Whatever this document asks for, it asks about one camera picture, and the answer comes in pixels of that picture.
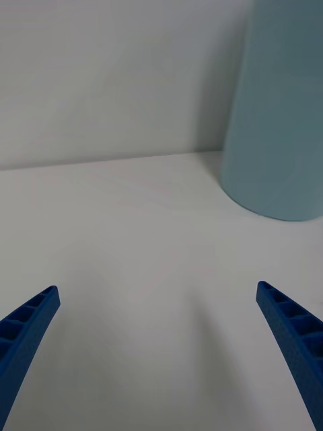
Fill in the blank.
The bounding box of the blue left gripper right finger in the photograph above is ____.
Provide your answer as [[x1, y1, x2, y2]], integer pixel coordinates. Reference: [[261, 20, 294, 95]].
[[256, 280, 323, 431]]

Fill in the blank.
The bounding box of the pale blue plastic bin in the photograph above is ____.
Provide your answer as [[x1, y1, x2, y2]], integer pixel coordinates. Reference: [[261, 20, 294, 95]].
[[219, 0, 323, 223]]

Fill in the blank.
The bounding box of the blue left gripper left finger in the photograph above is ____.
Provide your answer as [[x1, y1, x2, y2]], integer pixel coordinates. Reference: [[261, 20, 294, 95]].
[[0, 285, 61, 431]]

